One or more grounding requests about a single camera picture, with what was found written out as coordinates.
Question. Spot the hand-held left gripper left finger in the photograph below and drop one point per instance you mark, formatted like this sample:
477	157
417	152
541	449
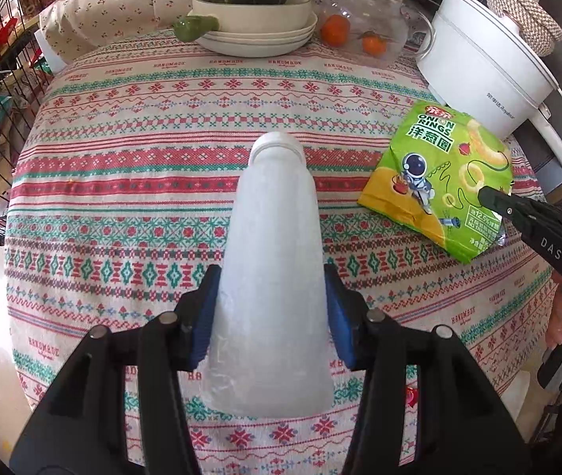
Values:
206	307

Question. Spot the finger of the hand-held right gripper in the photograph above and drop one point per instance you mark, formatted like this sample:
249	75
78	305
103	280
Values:
501	200

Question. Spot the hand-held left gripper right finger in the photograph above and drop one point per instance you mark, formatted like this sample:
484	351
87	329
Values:
337	307

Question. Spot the green snack packet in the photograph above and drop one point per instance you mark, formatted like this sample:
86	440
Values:
434	173

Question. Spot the white plastic tube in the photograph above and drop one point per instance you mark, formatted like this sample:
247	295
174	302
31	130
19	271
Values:
271	267

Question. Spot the red plastic scrap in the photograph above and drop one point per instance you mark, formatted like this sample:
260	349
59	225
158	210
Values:
412	396

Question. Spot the white electric cooking pot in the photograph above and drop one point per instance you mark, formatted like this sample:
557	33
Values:
478	64

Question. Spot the patterned tablecloth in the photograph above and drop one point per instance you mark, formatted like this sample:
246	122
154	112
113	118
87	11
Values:
137	183

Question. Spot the woven basket with lid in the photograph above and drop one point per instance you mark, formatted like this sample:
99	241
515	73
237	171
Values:
528	10

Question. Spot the small orange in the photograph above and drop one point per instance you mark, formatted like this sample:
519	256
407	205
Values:
374	44
335	29

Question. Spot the glass teapot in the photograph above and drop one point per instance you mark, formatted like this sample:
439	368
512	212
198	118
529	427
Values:
360	10

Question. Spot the white plate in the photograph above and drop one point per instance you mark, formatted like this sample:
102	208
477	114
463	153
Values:
305	32
261	51

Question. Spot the green ceramic piece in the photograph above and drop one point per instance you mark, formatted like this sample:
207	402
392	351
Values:
192	27

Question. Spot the cream ceramic bowl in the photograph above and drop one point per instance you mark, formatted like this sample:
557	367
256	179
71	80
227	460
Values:
261	17

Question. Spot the floral cloth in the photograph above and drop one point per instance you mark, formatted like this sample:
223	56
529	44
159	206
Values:
122	10

